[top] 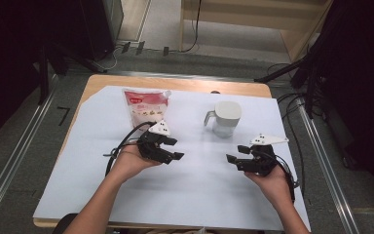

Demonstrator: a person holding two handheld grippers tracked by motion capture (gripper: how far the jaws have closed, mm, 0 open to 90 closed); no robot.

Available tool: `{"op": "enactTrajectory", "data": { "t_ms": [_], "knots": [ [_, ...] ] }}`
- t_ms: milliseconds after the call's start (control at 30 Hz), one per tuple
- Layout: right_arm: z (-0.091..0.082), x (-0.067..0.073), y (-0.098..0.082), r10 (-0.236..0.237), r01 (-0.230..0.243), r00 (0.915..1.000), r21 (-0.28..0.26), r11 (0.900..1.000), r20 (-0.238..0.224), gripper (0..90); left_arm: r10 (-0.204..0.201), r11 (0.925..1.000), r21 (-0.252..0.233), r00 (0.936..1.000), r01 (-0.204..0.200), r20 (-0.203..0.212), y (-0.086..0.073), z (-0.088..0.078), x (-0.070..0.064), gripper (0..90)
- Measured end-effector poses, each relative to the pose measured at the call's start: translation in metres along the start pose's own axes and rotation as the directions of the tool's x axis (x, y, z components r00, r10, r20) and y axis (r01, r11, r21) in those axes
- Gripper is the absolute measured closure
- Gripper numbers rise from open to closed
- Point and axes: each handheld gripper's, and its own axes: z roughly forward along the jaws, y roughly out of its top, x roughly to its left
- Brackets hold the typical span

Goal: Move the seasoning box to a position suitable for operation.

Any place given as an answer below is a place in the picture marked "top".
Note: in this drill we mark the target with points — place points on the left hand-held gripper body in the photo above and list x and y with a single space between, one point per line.
152 146

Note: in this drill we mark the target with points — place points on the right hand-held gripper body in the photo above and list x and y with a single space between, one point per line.
263 161

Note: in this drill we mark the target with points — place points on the red and white pouch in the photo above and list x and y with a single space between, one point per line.
142 109

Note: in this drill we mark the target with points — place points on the clear jug with white lid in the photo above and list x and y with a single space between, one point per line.
227 112

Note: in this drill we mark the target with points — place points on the person's right hand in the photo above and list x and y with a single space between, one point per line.
274 185

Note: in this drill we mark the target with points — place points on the person's left hand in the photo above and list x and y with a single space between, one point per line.
130 162

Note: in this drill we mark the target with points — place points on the white paper sheet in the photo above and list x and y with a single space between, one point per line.
191 185

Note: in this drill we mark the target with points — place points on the wooden table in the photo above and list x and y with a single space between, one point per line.
175 84

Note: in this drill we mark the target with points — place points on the black metal stand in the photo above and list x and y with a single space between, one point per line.
282 71

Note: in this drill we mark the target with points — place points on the dark rounded object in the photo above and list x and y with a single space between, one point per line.
65 224

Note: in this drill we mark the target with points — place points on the light wooden shelf unit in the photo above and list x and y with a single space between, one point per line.
233 24

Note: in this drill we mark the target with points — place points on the black cabinet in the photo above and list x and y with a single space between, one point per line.
100 29

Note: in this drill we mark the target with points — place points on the black curtain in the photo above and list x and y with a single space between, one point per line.
363 81
9 48

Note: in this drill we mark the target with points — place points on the metal floor rail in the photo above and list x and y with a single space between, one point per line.
16 152
326 164

